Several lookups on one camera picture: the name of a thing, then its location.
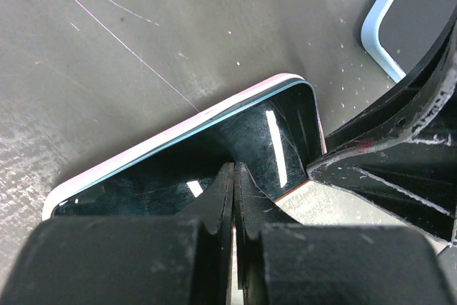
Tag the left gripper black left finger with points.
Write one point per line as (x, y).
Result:
(180, 259)

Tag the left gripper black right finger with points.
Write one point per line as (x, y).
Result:
(281, 261)

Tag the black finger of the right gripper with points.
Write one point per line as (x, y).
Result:
(408, 106)
(413, 180)

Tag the black phone white edge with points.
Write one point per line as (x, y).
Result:
(410, 27)

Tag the pink phone case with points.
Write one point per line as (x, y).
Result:
(143, 148)

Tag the light blue phone case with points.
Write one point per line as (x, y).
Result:
(370, 39)

